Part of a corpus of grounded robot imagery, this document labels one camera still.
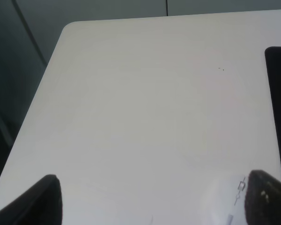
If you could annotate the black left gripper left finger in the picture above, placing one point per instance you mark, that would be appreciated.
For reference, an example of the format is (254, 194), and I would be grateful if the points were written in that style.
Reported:
(41, 204)

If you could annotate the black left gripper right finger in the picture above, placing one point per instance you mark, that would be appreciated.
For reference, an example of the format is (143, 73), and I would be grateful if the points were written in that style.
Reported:
(263, 199)

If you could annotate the white computer mouse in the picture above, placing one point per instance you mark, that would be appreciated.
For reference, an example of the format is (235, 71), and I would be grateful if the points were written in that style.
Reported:
(223, 201)

